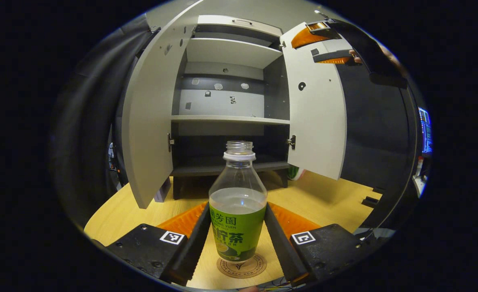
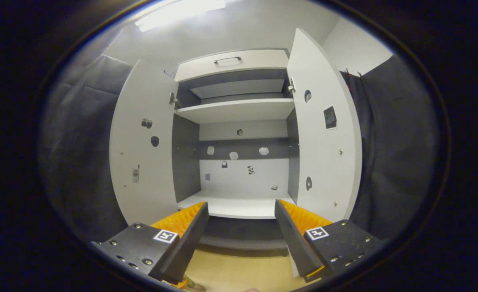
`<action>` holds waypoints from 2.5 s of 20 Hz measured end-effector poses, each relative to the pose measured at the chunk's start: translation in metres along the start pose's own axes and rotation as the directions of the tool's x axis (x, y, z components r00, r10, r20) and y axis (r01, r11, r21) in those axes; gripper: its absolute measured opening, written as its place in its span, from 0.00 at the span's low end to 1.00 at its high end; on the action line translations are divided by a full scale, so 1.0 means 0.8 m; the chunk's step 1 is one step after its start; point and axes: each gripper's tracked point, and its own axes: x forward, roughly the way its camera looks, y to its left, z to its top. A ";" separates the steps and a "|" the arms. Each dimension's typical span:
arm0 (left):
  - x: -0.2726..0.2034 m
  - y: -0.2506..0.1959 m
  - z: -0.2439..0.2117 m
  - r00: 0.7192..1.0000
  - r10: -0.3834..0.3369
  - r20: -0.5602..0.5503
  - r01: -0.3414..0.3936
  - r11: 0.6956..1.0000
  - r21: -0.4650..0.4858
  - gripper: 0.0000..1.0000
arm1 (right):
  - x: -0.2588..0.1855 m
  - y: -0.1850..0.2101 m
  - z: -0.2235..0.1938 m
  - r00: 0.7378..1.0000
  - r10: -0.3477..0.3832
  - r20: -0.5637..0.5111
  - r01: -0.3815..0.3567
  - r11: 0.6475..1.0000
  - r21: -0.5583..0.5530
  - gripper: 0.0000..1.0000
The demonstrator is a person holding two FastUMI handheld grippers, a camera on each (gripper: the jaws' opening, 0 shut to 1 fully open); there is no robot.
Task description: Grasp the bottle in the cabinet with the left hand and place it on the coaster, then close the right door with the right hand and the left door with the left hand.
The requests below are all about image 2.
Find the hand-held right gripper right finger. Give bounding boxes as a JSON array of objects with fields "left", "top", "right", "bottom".
[{"left": 274, "top": 199, "right": 385, "bottom": 283}]

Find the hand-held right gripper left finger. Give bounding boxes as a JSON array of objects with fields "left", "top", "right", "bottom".
[{"left": 90, "top": 202, "right": 210, "bottom": 285}]

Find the white cabinet door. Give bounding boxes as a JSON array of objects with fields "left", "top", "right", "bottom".
[
  {"left": 286, "top": 28, "right": 363, "bottom": 223},
  {"left": 109, "top": 59, "right": 179, "bottom": 226}
]

